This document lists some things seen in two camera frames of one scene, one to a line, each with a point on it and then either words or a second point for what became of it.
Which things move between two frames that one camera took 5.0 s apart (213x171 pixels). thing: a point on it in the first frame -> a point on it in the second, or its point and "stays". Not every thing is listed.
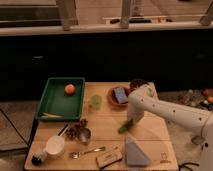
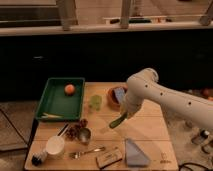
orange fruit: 69,89 stays
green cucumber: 125,127 -> 118,120
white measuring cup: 55,145 stays
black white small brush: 38,158 stays
